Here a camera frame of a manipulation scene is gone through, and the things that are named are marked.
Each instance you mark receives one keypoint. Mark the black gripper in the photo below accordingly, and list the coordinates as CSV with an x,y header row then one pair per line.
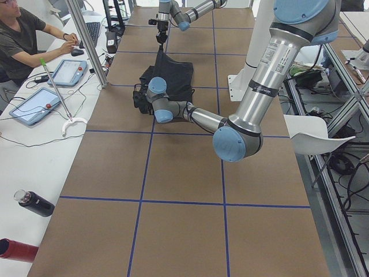
x,y
162,29
149,107

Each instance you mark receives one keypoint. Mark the black printed t-shirt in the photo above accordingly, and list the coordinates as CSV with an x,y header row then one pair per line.
x,y
178,76

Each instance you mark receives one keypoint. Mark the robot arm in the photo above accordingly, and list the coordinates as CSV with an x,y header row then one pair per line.
x,y
282,28
170,10

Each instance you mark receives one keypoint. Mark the black keyboard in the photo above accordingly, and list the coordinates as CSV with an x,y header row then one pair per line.
x,y
94,31

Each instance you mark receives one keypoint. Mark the far teach pendant tablet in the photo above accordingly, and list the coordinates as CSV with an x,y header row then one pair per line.
x,y
69,72

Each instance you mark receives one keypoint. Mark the teach pendant tablet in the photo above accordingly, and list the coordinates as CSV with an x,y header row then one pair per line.
x,y
69,72
36,107

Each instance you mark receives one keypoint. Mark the black computer mouse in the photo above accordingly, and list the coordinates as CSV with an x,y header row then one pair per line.
x,y
77,52

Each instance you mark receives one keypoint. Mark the near teach pendant tablet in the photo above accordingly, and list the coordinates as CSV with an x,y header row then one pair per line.
x,y
36,107

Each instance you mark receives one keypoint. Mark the seated person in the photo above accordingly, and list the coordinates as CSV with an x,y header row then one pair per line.
x,y
19,52

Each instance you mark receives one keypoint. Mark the black water bottle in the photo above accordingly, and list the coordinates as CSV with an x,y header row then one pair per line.
x,y
33,202

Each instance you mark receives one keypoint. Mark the white chair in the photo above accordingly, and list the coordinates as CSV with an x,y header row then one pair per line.
x,y
309,135

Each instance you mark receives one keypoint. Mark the red cylinder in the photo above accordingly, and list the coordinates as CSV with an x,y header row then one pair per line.
x,y
18,251

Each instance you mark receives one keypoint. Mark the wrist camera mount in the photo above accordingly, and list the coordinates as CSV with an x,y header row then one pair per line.
x,y
152,21

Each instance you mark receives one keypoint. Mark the aluminium frame post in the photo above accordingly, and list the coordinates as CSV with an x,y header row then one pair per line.
x,y
79,22

